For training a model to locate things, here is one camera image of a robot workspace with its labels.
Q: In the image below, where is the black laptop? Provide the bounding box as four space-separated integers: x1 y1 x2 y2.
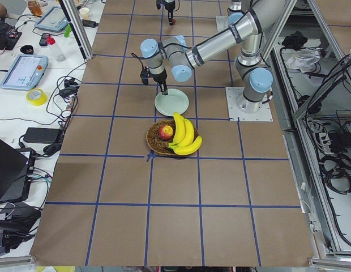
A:
0 139 35 203

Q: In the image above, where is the black power adapter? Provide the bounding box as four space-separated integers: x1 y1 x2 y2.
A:
23 127 61 144

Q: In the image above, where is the yellow banana bunch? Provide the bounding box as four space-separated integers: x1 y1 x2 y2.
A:
168 112 203 156

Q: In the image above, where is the near blue teach pendant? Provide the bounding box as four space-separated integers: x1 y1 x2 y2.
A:
0 54 49 91

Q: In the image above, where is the crumpled white paper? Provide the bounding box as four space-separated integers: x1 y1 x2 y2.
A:
285 49 321 73

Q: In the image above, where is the far blue teach pendant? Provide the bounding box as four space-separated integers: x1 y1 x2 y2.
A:
35 6 68 32

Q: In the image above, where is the black cloth bundle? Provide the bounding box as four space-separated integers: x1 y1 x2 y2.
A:
281 31 308 50

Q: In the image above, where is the blue teach pendant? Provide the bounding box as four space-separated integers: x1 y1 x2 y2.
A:
35 6 68 32
0 54 49 91

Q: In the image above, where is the paper cup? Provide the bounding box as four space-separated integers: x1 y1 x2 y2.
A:
79 7 89 20

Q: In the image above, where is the clear plastic bottle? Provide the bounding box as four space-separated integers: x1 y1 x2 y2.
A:
46 35 66 62

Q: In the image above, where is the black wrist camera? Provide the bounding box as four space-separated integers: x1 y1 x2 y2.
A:
140 66 150 86

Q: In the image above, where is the light green plate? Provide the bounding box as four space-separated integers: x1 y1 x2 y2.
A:
155 88 189 117

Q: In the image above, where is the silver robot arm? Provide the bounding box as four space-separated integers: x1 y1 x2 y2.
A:
156 0 243 29
140 1 287 116

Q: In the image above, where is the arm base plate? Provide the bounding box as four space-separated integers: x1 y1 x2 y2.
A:
216 16 229 33
225 87 273 122

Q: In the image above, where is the red yellow apple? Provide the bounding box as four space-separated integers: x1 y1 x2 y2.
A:
158 125 174 141

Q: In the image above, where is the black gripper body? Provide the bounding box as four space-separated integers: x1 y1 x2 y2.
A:
149 65 168 84
164 0 176 10

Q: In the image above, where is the aluminium frame post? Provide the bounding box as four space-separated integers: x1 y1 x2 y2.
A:
59 0 93 61

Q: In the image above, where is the yellow tape roll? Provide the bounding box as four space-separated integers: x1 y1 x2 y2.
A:
26 88 48 106

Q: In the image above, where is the brown wicker basket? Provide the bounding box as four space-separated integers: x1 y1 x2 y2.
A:
145 120 188 157

